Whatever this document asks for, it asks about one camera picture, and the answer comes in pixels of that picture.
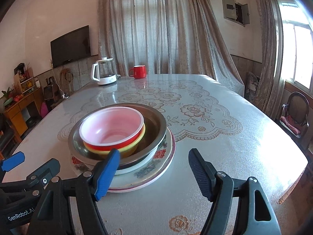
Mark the black wall television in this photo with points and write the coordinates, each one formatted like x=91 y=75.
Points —
x=71 y=46

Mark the wooden shelf box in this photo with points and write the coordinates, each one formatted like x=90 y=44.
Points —
x=24 y=80

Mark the grey bundled bag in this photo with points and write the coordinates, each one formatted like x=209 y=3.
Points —
x=253 y=85

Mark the white plate with pink roses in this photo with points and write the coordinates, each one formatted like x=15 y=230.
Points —
x=132 y=170

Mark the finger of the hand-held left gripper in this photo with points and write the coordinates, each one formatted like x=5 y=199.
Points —
x=12 y=162
x=41 y=171

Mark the wooden cabinet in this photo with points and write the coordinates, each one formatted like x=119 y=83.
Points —
x=17 y=112

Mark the red plastic bowl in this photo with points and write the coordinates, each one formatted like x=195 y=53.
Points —
x=110 y=124

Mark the narrow grey window curtain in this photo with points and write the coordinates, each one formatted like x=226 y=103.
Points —
x=269 y=53

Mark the white power strip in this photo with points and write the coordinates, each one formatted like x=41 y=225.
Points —
x=64 y=95

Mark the white glass electric kettle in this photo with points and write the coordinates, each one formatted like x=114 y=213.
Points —
x=107 y=79

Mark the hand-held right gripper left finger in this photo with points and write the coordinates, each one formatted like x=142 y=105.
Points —
x=105 y=176

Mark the white plate purple floral rim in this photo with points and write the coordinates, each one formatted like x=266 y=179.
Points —
x=146 y=185

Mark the yellow plastic bowl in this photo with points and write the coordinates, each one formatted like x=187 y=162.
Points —
x=129 y=151

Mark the wooden chair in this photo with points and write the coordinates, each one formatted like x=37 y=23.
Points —
x=66 y=76

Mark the wide grey curtain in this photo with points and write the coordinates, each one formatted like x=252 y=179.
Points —
x=159 y=29

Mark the pink bag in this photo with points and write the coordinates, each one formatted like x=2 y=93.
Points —
x=45 y=110

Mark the red mug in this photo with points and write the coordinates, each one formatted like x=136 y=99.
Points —
x=139 y=73

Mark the stainless steel bowl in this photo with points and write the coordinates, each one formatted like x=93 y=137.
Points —
x=154 y=124

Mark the window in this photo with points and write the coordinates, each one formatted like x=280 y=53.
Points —
x=300 y=53

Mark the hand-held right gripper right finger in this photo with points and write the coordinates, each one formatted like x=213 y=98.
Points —
x=203 y=176

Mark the red seat cushion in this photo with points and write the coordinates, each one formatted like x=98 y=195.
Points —
x=292 y=124

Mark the grey electrical panel box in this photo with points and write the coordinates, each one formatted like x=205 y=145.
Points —
x=228 y=7

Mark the black round-back chair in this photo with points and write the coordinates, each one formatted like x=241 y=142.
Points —
x=297 y=105

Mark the potted plant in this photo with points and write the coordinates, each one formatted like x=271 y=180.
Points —
x=8 y=98

